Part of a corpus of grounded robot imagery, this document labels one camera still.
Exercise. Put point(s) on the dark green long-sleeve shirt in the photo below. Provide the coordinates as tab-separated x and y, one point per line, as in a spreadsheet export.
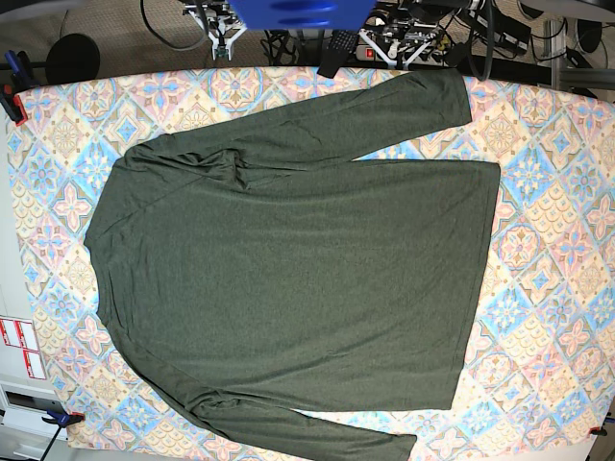
260	272

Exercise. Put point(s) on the black remote keypad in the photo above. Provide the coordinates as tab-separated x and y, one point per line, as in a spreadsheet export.
342	44

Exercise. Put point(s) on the black round stool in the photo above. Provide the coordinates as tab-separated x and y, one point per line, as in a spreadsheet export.
73	58

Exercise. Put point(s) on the patterned tile tablecloth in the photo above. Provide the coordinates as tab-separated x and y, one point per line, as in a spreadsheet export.
539	366

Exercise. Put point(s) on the white power strip red switch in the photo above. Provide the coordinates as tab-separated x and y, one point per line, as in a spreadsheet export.
403	59

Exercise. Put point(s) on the blue plastic box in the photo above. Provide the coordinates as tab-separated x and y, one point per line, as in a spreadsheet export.
302	14

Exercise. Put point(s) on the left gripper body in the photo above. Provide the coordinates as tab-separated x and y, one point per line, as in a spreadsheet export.
409	28

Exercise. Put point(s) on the white cabinet drawer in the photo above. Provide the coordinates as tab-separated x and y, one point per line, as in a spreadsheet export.
24	408

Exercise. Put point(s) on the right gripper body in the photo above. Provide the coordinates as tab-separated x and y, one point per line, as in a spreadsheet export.
217	14

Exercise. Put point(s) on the red white label stickers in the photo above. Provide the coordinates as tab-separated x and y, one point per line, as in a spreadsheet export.
19	335

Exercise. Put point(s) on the blue clamp bottom left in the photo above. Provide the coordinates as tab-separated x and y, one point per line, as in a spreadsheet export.
60	420

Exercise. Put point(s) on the orange clamp bottom right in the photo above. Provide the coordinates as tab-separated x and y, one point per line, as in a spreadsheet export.
598	431

